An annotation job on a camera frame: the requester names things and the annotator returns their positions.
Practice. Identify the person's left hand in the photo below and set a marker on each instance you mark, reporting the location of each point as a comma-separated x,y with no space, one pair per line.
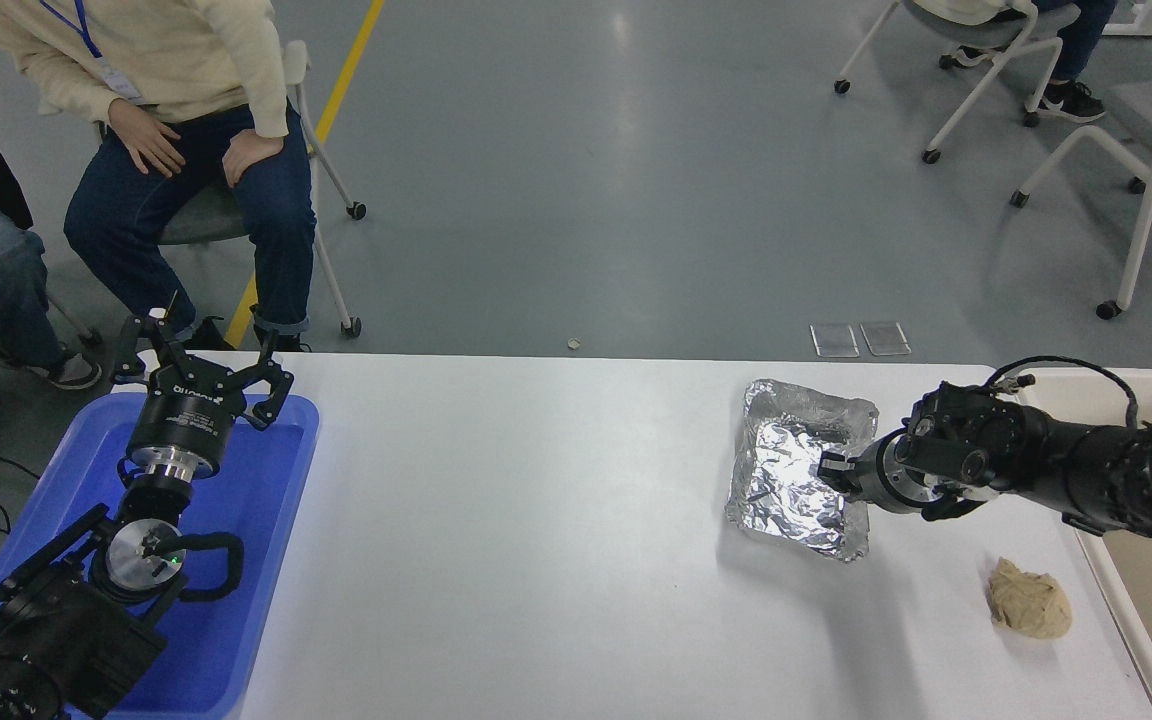
246,155

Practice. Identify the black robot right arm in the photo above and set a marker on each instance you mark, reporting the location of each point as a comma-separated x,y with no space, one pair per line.
1116,470

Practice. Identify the crumpled tan paper ball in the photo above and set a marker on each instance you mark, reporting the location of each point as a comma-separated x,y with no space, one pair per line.
1031,602

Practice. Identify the clear floor plate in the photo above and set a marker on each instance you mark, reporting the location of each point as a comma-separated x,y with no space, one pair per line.
833,340
884,338

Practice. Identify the silver foil tray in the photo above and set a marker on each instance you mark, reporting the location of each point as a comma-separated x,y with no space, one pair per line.
786,470

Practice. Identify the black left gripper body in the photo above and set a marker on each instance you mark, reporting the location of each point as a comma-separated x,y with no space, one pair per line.
181,420

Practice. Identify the blue plastic tray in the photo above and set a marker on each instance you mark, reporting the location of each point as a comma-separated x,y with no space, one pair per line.
256,520

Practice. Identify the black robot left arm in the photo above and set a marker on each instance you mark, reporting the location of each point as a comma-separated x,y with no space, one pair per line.
66,630

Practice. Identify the person's right hand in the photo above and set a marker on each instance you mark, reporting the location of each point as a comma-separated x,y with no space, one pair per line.
148,140

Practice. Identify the large pale bin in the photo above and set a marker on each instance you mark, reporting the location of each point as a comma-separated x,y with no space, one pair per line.
1136,600

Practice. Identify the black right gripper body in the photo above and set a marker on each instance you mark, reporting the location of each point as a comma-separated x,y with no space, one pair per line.
876,480

